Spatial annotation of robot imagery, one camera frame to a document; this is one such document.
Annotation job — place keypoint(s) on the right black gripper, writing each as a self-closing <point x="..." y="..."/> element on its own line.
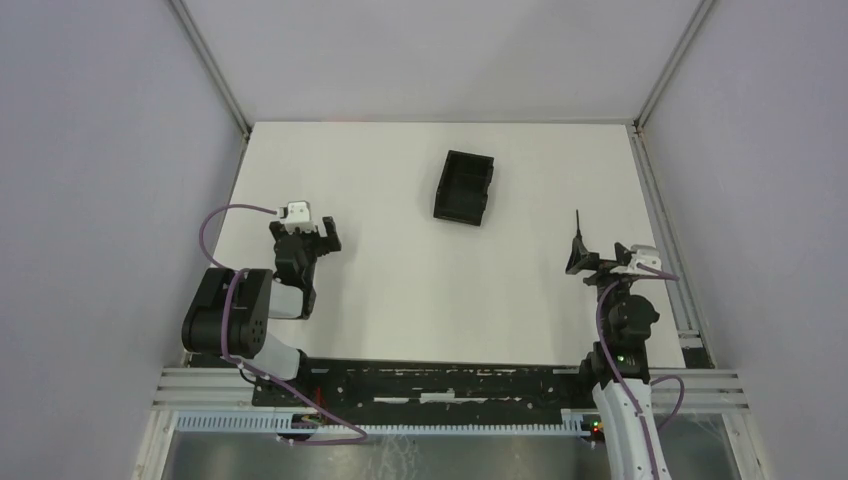
<point x="581" y="259"/>

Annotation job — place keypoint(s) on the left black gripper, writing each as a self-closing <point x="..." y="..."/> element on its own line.
<point x="331" y="243"/>

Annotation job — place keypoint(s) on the red handled screwdriver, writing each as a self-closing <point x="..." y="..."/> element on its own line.
<point x="578" y="228"/>

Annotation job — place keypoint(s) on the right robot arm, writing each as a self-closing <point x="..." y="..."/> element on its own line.
<point x="616" y="370"/>

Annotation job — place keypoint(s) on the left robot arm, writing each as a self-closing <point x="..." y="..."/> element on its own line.
<point x="228" y="316"/>

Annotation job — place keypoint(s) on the black plastic bin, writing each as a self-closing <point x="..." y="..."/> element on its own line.
<point x="462" y="192"/>

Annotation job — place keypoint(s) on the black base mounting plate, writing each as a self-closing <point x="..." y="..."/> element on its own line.
<point x="397" y="393"/>

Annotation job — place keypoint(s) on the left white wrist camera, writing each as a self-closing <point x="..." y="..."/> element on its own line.
<point x="295" y="212"/>

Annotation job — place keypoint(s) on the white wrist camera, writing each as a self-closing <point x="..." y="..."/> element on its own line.
<point x="646" y="260"/>
<point x="295" y="212"/>

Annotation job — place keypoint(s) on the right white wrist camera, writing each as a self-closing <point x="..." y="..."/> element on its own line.
<point x="646" y="260"/>

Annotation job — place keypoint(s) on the right side table rail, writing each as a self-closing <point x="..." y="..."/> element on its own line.
<point x="692" y="337"/>

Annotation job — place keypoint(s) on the left corner aluminium post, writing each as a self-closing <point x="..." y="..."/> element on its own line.
<point x="210" y="65"/>

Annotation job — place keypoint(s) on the corner aluminium post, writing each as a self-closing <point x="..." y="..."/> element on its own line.
<point x="210" y="65"/>
<point x="673" y="62"/>

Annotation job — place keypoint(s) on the aluminium frame rail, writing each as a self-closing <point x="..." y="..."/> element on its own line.
<point x="221" y="389"/>

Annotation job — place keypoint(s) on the light blue cable duct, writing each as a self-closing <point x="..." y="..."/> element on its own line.
<point x="292" y="424"/>

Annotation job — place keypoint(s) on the right corner aluminium post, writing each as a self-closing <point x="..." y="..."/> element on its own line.
<point x="673" y="62"/>

